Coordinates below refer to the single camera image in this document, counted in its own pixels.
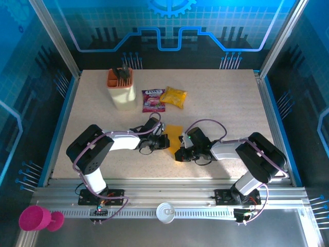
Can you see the orange cloth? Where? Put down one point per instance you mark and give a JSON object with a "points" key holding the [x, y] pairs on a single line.
{"points": [[173, 131]]}

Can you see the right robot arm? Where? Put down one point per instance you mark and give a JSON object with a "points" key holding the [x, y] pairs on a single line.
{"points": [[223, 151]]}

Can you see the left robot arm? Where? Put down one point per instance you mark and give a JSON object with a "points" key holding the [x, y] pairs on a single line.
{"points": [[123, 141]]}

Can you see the purple candy bag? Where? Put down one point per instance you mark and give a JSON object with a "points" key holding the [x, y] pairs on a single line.
{"points": [[153, 101]]}

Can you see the yellow snack bag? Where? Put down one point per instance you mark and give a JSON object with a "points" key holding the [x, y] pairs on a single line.
{"points": [[174, 97]]}

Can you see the cream cutlery holder orange rim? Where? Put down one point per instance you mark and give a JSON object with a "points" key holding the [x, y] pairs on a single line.
{"points": [[123, 97]]}

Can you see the silver tin can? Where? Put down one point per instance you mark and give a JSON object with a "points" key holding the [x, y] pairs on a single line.
{"points": [[165, 212]]}

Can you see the black plastic utensil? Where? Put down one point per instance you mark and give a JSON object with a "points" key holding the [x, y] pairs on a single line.
{"points": [[125, 72], [116, 72]]}

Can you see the small circuit board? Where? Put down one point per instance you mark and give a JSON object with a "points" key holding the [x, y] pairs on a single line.
{"points": [[99, 211], [241, 214]]}

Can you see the pink plastic goblet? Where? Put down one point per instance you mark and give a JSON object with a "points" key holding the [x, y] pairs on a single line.
{"points": [[33, 218]]}

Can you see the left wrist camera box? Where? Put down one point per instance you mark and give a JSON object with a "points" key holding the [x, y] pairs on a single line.
{"points": [[159, 128]]}

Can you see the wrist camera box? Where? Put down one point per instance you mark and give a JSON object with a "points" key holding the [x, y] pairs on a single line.
{"points": [[159, 128], [184, 140]]}

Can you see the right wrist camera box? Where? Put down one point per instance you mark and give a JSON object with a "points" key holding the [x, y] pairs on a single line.
{"points": [[184, 140]]}

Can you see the aluminium cross rail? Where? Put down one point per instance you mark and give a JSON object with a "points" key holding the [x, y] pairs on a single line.
{"points": [[167, 191]]}

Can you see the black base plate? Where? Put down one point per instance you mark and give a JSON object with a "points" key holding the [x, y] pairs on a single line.
{"points": [[115, 198], [221, 196]]}

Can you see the aluminium side rail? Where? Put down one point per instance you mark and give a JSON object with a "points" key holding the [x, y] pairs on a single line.
{"points": [[266, 103], [68, 108]]}

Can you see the aluminium frame post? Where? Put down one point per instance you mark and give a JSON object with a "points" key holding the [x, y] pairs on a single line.
{"points": [[54, 33], [284, 33]]}

